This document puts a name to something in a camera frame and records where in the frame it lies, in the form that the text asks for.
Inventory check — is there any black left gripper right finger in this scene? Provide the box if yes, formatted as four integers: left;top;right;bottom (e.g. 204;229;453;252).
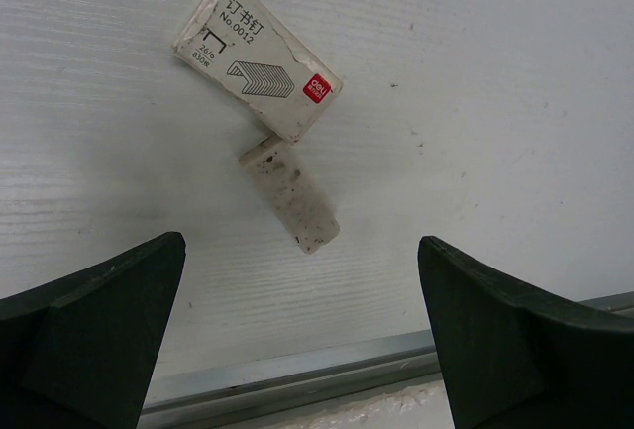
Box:
418;236;633;428

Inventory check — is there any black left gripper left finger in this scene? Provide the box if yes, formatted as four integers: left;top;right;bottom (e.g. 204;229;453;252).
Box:
1;232;186;428

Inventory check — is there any white eraser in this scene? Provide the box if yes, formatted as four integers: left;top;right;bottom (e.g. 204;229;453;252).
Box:
239;135;340;255

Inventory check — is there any aluminium front rail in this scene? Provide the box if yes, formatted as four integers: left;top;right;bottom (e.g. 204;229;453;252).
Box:
141;292;634;429

